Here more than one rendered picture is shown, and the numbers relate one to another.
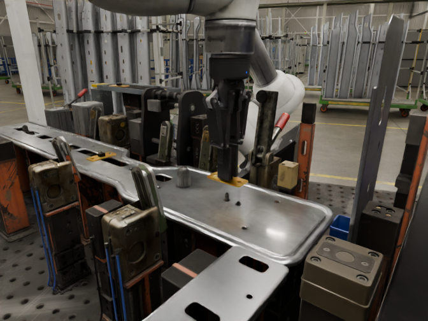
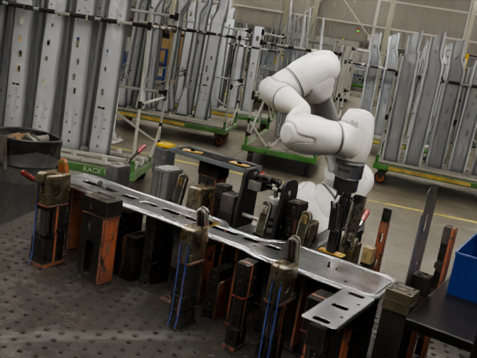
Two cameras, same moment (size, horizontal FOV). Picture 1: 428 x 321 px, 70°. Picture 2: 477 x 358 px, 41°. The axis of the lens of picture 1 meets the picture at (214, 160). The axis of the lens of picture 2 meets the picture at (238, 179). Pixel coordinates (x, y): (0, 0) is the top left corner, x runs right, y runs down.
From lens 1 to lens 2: 1.42 m
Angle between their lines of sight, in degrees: 10
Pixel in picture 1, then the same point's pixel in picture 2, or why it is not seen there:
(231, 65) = (350, 185)
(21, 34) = not seen: outside the picture
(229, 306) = (351, 306)
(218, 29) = (346, 166)
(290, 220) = (371, 280)
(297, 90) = (367, 180)
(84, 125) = (167, 189)
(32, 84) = not seen: outside the picture
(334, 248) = (398, 285)
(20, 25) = not seen: outside the picture
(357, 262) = (408, 290)
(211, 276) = (337, 297)
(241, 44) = (357, 175)
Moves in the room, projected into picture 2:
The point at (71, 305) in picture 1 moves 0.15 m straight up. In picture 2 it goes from (194, 338) to (201, 295)
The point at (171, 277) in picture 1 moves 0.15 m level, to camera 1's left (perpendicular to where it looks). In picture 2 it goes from (313, 297) to (261, 292)
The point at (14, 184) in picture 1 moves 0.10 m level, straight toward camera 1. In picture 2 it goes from (113, 239) to (128, 248)
